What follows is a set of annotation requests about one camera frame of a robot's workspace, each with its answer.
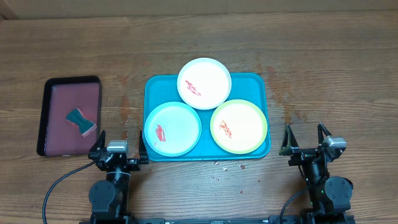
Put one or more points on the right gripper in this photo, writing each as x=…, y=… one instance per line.
x=302, y=153

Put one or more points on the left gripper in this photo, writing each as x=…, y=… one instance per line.
x=132, y=163

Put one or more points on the light blue plate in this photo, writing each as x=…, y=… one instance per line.
x=172, y=129

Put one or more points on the white plate with red stain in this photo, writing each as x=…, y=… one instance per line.
x=204, y=83

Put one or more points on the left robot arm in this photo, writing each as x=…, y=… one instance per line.
x=109, y=197

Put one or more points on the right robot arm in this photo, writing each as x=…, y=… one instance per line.
x=329, y=195

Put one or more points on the black tray with red water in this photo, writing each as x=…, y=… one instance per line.
x=57, y=136

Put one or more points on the teal plastic serving tray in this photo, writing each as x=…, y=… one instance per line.
x=160, y=89

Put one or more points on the yellow-green rimmed plate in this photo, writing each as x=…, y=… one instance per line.
x=238, y=126

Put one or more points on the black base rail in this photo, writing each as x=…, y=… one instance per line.
x=273, y=219

